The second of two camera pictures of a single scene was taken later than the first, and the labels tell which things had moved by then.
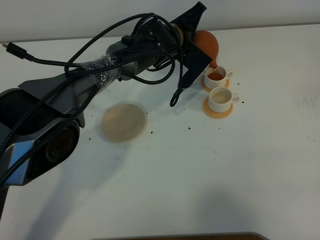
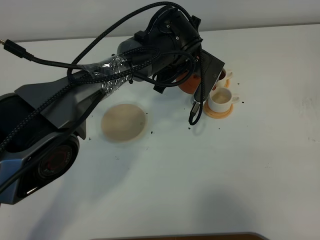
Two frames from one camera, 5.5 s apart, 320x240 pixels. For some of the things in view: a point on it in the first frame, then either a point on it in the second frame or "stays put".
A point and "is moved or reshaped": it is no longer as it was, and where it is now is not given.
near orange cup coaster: x=215 y=115 stays put
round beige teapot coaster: x=123 y=122 stays put
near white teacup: x=221 y=99 stays put
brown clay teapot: x=207 y=42 is moved or reshaped
